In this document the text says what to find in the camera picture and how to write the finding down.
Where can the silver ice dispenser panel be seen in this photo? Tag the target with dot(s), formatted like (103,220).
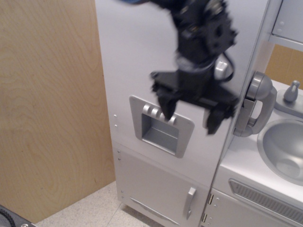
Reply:
(150,126)

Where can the white toy kitchen counter unit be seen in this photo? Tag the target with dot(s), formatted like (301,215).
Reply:
(244,164)

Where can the silver toy telephone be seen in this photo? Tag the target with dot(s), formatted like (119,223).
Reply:
(257,106)

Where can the white lower freezer door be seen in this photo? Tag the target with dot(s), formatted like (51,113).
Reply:
(156,191)

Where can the brass upper cabinet hinge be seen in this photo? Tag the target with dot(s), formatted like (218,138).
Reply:
(210,199)

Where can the silver toy sink basin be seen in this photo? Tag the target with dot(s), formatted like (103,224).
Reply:
(280,145)

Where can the white upper cabinet door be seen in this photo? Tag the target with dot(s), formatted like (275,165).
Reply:
(289,21)

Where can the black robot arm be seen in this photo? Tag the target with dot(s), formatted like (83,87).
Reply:
(204,34)

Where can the brass lower cabinet hinge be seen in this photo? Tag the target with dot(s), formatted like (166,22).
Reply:
(204,216)

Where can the silver vent grille panel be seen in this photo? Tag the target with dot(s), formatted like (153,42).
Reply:
(271,203)

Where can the brass cabinet hinge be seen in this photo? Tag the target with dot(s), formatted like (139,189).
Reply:
(204,216)
(210,199)

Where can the black device at corner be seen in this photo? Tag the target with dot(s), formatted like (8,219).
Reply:
(10,219)

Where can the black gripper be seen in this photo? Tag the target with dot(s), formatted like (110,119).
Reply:
(197,88)

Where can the silver toy faucet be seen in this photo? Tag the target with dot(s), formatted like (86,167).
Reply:
(290,101)

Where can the silver door handle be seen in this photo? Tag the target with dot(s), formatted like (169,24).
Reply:
(220,71)
(189,199)

